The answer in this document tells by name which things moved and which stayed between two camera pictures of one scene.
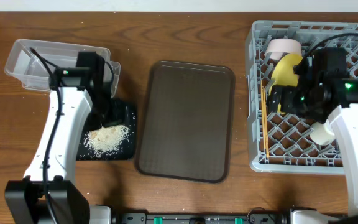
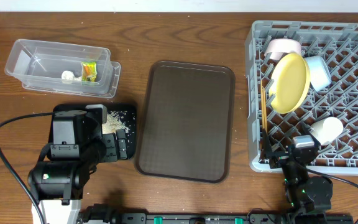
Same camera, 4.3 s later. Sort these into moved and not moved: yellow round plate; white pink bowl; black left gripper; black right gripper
Moved: black left gripper; black right gripper
Not moved: yellow round plate; white pink bowl
